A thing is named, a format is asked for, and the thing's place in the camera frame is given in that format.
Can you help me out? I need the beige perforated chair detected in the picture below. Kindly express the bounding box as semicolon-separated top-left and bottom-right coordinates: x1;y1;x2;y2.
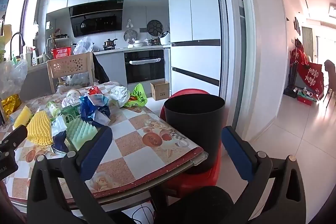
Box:
47;52;95;94

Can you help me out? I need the clear plastic bag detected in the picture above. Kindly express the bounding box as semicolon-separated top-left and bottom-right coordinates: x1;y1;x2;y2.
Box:
0;59;28;98

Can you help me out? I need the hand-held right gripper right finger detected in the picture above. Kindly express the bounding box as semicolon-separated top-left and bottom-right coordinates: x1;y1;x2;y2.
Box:
222;126;306;224

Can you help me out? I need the yellow sponge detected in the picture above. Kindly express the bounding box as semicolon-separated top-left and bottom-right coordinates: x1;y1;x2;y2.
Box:
14;105;32;128

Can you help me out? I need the sliding door frame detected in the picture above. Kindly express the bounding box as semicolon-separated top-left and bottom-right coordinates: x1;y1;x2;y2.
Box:
213;0;256;132

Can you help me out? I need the clear bag of groceries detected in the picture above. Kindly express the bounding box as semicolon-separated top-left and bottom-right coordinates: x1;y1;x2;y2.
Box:
61;72;93;86

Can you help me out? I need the checkered floral tablecloth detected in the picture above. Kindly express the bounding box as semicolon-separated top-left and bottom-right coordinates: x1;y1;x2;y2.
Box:
0;81;209;203

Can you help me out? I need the curved kitchen faucet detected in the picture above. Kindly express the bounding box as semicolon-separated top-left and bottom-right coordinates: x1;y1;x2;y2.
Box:
10;32;25;58

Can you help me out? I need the round metal steamer rack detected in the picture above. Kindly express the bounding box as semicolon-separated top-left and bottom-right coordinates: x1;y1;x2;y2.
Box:
124;29;138;44

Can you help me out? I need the kitchen window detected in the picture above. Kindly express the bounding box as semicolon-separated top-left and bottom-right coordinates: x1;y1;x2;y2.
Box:
0;0;34;56

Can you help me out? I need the black built-in oven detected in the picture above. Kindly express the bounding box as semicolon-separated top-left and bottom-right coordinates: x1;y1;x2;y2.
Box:
124;49;165;84

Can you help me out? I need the red banner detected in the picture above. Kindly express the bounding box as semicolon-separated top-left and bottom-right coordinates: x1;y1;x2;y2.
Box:
290;47;326;100

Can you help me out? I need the yellow foam fruit net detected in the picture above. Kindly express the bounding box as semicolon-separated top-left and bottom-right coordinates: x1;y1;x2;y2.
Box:
26;110;53;146

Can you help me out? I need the black cable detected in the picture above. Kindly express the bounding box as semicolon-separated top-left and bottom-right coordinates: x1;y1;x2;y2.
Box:
131;203;155;224

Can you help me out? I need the red plastic stool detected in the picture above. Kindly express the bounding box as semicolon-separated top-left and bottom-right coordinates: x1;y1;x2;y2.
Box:
161;88;223;197

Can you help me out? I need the black range hood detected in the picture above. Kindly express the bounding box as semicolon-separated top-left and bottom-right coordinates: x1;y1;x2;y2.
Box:
69;0;124;38

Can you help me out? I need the green white bottle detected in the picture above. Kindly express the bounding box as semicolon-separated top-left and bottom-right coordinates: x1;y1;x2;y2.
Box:
47;100;62;118

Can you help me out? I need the white refrigerator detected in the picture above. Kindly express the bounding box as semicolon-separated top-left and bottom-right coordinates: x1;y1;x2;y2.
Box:
166;0;229;98

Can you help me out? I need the crumpled white plastic bag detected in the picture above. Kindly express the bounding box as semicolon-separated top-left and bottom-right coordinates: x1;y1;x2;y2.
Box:
109;85;131;108

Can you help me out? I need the round black multi-cup pan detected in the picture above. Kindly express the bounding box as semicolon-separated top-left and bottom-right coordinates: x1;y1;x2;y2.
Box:
146;20;164;35

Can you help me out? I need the green egg-crate foam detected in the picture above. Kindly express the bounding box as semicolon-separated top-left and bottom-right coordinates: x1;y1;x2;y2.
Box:
66;117;98;151

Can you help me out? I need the gold foil bag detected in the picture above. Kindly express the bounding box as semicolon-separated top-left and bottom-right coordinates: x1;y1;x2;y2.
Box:
1;94;21;115

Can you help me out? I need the black trash bin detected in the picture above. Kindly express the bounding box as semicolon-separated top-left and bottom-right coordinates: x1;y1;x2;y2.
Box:
163;94;226;174

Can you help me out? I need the white printed paper cup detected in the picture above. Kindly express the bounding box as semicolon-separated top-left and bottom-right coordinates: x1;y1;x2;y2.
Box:
66;89;81;101

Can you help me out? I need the red box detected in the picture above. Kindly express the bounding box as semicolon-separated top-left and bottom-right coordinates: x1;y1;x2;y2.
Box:
297;90;318;106

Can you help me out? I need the red plastic basket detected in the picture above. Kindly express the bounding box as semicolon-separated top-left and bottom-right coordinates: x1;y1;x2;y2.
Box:
51;47;72;60

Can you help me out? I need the black jacket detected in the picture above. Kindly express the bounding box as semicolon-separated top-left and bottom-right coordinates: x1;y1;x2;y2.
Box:
92;52;111;84

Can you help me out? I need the blue plastic bag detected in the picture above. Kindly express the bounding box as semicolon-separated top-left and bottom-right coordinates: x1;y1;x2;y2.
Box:
80;93;111;128

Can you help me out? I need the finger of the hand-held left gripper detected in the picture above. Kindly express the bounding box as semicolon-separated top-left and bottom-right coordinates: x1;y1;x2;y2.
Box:
0;125;28;151

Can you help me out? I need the white rice cooker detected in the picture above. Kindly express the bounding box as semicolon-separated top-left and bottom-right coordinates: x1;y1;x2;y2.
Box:
159;32;171;45

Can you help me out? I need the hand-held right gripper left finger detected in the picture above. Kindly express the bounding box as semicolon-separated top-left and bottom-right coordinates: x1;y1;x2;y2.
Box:
28;125;124;224

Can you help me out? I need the dark dining chair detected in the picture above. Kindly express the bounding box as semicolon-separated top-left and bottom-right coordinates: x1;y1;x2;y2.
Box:
323;59;336;109

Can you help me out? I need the cardboard box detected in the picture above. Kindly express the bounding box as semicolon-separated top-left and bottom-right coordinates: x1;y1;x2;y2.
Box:
150;80;170;101

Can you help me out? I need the red wrapper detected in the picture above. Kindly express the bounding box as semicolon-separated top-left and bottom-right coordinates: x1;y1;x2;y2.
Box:
87;86;103;96

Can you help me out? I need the blue white plastic wrapper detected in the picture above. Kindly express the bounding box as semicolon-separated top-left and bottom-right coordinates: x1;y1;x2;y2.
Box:
51;115;69;153

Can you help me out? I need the green snack bag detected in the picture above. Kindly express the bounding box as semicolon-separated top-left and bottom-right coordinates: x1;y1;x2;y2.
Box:
123;83;148;108

